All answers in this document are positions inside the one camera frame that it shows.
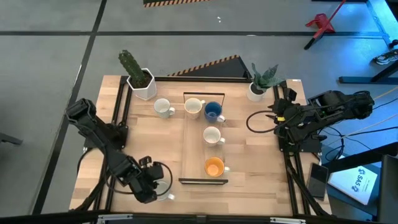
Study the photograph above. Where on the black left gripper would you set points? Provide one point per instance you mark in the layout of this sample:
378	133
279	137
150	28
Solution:
144	183

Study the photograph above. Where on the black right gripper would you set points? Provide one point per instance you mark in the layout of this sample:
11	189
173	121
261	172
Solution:
289	119

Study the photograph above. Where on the white mug with blue rim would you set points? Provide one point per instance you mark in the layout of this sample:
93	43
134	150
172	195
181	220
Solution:
163	188

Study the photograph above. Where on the blue coffee mug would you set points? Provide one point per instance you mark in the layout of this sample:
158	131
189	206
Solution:
213	110

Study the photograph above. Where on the white coffee mug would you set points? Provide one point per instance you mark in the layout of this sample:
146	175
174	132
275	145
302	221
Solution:
211	135

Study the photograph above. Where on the orange coffee mug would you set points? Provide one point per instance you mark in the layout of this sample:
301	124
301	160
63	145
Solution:
214	167

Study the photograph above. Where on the cream coffee mug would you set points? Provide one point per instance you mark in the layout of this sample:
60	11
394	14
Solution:
193	106

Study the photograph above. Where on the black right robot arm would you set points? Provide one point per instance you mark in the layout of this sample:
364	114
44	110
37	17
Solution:
335	112

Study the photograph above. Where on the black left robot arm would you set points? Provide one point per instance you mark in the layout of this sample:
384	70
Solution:
93	124

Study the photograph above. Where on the leafy plant in white pot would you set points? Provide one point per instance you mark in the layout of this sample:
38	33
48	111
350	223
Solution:
256	91

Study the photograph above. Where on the wooden tray with black ends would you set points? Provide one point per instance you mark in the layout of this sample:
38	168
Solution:
194	149

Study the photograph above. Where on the black bar with silver brackets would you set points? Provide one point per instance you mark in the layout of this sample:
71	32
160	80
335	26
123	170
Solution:
199	219

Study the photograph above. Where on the black ramp with hazard stripes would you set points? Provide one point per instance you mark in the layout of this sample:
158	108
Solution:
224	70

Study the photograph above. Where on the black and red pole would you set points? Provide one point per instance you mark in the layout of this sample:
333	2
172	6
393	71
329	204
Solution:
311	43

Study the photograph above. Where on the white mug with grey outside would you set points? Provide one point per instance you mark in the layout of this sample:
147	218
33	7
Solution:
162	106

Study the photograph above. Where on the black phone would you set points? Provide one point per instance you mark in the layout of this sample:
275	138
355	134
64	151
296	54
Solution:
317	182

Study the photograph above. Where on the cactus in white hexagonal pot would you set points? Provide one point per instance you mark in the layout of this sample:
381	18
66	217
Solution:
141	82

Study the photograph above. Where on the red floor stand foot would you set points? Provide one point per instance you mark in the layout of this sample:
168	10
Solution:
321	23

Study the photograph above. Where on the black table leg beam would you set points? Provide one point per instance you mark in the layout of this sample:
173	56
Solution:
367	158

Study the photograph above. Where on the small white floor scrap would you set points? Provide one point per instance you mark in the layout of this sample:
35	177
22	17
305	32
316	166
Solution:
219	19

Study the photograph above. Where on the sports shoe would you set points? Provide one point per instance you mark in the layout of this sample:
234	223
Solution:
387	57

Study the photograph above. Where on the grey metal foot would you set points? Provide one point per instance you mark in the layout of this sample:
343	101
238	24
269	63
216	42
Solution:
11	139

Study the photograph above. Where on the black hazard striped strip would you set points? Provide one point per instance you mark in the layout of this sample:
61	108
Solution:
174	2

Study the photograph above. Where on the black aluminium frame rails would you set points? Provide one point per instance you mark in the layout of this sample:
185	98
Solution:
293	174
107	199

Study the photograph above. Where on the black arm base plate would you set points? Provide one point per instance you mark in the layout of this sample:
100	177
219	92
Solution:
122	137
314	147

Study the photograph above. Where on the black aluminium frame rail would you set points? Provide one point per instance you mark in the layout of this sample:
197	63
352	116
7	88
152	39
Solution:
199	79

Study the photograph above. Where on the black desk leg frame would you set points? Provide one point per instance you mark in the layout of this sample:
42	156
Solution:
367	79

